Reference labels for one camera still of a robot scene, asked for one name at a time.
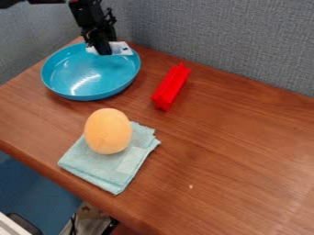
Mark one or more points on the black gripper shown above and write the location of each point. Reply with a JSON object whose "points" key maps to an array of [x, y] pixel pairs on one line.
{"points": [[97, 23]]}

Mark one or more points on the white toothpaste tube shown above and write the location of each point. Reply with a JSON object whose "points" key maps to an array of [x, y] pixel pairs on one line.
{"points": [[118, 48]]}

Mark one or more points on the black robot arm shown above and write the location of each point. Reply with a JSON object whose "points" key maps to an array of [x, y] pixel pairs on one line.
{"points": [[8, 3]]}

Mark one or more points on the blue plate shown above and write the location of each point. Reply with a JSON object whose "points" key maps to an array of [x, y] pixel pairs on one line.
{"points": [[83, 76]]}

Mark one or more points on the red plastic block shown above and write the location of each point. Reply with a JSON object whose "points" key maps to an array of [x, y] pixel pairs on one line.
{"points": [[170, 86]]}

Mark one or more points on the orange egg-shaped ball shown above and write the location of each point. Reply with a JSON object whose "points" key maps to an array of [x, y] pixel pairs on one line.
{"points": [[107, 131]]}

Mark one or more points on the light blue folded cloth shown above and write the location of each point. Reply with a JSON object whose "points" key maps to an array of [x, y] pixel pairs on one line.
{"points": [[111, 171]]}

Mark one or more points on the metal table leg bracket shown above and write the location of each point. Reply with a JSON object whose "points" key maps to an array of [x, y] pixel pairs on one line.
{"points": [[90, 221]]}

